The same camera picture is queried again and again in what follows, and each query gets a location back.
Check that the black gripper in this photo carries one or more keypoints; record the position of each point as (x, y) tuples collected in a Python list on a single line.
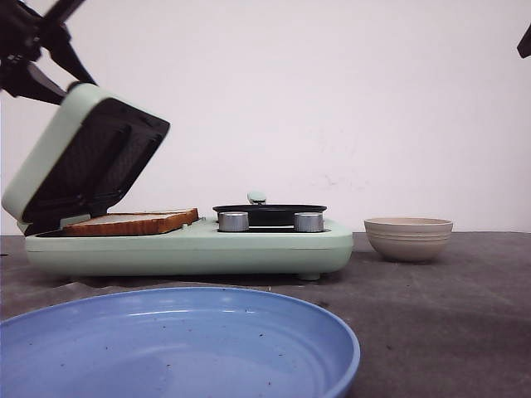
[(23, 33)]

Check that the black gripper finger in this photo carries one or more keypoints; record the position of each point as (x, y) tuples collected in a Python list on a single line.
[(524, 46)]

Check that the mint green sandwich maker lid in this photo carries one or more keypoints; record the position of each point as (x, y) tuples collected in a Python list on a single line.
[(85, 161)]

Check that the white bread slice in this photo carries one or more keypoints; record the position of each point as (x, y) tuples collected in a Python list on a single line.
[(133, 224)]

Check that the mint green breakfast maker base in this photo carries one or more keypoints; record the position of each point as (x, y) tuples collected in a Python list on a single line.
[(198, 248)]

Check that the beige ribbed ceramic bowl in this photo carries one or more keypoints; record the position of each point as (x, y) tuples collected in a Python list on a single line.
[(408, 239)]

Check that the silver left control knob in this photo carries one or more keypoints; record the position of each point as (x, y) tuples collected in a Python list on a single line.
[(233, 221)]

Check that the silver control knob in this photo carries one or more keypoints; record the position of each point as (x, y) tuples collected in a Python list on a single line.
[(233, 221), (309, 222)]

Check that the silver right control knob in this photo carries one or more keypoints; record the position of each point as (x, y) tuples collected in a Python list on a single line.
[(309, 222)]

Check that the blue round plate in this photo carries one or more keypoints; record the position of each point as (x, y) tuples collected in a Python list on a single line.
[(182, 342)]

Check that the black frying pan green handle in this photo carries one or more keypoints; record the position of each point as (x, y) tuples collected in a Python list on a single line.
[(262, 213)]

